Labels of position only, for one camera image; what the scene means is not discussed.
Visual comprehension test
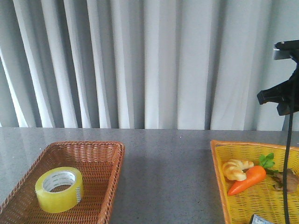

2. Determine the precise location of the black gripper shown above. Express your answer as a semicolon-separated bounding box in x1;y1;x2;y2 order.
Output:
257;40;299;116

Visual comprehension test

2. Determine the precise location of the yellow packing tape roll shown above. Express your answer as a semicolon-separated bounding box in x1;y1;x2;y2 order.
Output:
35;167;84;213

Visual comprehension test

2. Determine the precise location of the orange toy carrot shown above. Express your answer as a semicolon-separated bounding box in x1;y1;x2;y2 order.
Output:
228;153;275;196

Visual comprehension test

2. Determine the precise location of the brown ginger root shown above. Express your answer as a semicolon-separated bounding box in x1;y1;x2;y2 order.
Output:
273;168;299;193

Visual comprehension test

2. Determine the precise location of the yellow woven basket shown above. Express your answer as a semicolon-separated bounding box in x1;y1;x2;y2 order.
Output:
211;140;285;224

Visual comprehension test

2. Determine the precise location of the toy croissant bread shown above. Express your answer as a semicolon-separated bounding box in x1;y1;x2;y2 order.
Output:
222;159;254;181

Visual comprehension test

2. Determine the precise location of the small grey printed packet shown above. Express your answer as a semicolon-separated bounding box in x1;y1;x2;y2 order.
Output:
249;214;273;224

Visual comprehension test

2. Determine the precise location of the grey pleated curtain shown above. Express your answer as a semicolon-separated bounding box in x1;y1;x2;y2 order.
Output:
0;0;299;131

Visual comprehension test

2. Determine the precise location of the brown wicker basket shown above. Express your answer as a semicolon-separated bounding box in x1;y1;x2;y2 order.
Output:
0;141;125;224

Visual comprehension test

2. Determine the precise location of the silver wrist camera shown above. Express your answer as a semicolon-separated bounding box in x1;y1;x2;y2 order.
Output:
273;48;290;60

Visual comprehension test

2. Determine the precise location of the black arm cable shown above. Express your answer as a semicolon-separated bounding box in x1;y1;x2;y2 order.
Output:
282;77;295;224

